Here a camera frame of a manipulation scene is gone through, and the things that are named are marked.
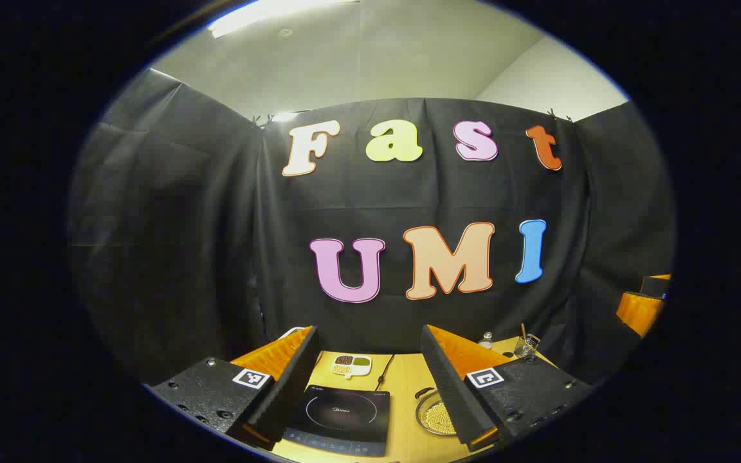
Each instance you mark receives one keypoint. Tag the small black cloth clip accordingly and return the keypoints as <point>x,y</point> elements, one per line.
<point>262,120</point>
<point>559,116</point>

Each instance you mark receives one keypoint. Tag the steel pot with soybeans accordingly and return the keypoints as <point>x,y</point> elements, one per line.
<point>438,418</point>

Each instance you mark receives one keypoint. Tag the black induction cooktop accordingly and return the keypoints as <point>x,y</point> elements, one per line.
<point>345,418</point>

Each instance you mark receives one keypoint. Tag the clear plastic bottle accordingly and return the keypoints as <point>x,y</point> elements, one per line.
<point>486,342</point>

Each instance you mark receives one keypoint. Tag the clear utensil holder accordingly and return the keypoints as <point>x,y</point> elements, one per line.
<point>526,348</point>

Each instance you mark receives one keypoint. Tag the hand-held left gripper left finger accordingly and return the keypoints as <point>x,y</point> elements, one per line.
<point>293,386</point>

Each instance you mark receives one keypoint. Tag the white toaster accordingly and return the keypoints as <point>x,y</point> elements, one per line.
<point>292,331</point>

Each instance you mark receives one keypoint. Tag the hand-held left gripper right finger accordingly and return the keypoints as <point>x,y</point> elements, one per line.
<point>448,392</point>

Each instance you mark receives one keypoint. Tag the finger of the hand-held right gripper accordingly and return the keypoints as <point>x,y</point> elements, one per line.
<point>639,313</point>
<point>657,286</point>

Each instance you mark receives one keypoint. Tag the white divided dish of beans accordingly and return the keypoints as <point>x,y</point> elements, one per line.
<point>351,365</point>

